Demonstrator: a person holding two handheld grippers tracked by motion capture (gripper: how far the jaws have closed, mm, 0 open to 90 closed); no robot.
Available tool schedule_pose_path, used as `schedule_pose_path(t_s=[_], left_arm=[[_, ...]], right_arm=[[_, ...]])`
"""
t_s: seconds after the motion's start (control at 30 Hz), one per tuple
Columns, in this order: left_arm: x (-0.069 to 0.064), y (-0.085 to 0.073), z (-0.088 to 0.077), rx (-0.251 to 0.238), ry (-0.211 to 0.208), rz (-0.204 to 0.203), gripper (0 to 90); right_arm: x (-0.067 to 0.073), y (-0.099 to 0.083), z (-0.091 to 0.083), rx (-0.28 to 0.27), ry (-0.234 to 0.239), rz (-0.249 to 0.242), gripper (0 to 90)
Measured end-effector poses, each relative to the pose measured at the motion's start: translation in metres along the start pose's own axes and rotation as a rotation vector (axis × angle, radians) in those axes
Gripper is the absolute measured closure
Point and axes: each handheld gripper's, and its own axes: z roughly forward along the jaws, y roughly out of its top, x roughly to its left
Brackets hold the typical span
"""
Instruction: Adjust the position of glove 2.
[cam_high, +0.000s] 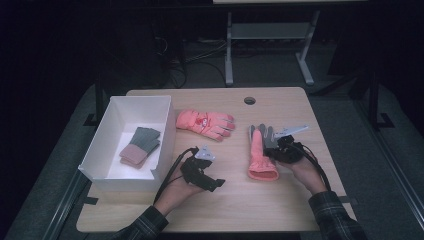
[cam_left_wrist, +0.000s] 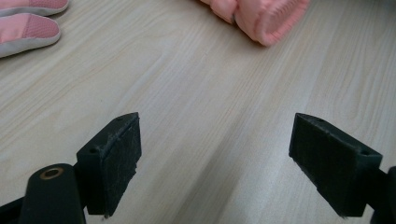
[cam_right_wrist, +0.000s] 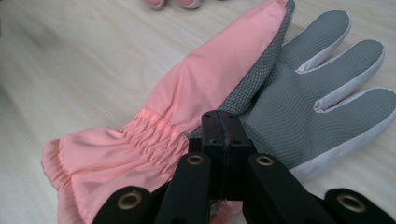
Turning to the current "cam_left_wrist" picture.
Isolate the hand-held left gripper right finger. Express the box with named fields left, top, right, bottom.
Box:
left=288, top=112, right=384, bottom=217

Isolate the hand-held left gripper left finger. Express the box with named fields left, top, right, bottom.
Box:
left=76, top=111, right=143, bottom=217

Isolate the pink ski glove with print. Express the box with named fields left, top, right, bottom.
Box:
left=0, top=0, right=70, bottom=59

